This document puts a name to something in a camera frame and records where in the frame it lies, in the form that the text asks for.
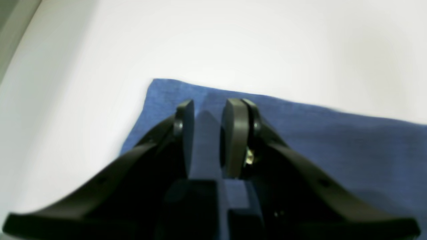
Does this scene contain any blue t-shirt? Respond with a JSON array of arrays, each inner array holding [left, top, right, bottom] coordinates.
[[119, 79, 427, 240]]

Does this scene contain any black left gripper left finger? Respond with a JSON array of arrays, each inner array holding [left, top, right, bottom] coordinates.
[[3, 100, 194, 240]]

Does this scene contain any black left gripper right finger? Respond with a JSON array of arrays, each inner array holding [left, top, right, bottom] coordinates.
[[221, 98, 421, 240]]

